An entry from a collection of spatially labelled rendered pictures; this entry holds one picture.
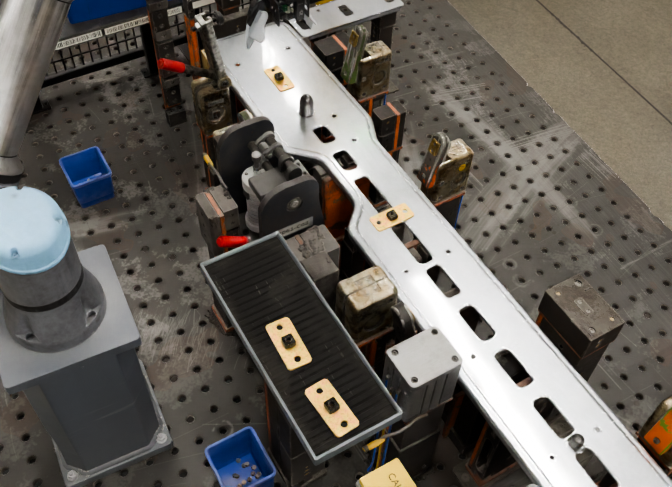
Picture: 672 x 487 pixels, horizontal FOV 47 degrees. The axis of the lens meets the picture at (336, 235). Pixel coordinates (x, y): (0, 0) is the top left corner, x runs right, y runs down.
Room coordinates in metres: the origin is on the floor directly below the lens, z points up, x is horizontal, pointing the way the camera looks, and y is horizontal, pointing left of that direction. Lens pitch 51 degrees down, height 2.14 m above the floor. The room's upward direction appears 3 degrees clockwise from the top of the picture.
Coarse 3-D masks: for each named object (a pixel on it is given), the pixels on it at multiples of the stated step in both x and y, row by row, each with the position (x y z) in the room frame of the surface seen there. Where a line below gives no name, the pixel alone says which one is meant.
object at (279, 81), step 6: (276, 66) 1.41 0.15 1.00; (270, 72) 1.39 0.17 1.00; (276, 72) 1.39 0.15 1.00; (282, 72) 1.39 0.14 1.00; (270, 78) 1.37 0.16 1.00; (276, 78) 1.36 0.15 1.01; (282, 78) 1.37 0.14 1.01; (288, 78) 1.37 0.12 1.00; (276, 84) 1.35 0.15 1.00; (282, 84) 1.35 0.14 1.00; (288, 84) 1.35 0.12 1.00; (282, 90) 1.33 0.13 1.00
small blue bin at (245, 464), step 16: (240, 432) 0.62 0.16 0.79; (208, 448) 0.59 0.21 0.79; (224, 448) 0.60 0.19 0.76; (240, 448) 0.61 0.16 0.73; (256, 448) 0.61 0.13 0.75; (224, 464) 0.59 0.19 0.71; (240, 464) 0.59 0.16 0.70; (256, 464) 0.60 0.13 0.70; (272, 464) 0.56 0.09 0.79; (224, 480) 0.56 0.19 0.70; (240, 480) 0.56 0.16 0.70; (256, 480) 0.56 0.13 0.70; (272, 480) 0.54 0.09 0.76
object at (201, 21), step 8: (200, 16) 1.29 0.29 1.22; (216, 16) 1.29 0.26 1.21; (200, 24) 1.27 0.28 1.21; (208, 24) 1.27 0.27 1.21; (200, 32) 1.29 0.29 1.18; (208, 32) 1.27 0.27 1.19; (208, 40) 1.27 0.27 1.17; (216, 40) 1.28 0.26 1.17; (208, 48) 1.27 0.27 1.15; (216, 48) 1.28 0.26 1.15; (208, 56) 1.29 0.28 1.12; (216, 56) 1.28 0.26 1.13; (216, 64) 1.27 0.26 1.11; (216, 72) 1.27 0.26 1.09; (224, 72) 1.28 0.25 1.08; (216, 80) 1.30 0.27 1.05
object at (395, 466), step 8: (392, 464) 0.42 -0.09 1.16; (400, 464) 0.42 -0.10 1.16; (376, 472) 0.40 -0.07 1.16; (384, 472) 0.40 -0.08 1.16; (392, 472) 0.40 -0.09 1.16; (400, 472) 0.40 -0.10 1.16; (360, 480) 0.39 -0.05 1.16; (368, 480) 0.39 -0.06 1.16; (376, 480) 0.39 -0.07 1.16; (384, 480) 0.39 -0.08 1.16; (392, 480) 0.39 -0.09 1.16; (400, 480) 0.39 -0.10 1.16; (408, 480) 0.39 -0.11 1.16
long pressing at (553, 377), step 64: (256, 64) 1.42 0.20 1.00; (320, 64) 1.43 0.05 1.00; (384, 192) 1.04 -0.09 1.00; (384, 256) 0.88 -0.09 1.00; (448, 256) 0.89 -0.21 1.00; (448, 320) 0.75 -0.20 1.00; (512, 320) 0.76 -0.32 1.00; (512, 384) 0.63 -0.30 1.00; (576, 384) 0.64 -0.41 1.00; (512, 448) 0.52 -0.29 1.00; (640, 448) 0.53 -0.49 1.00
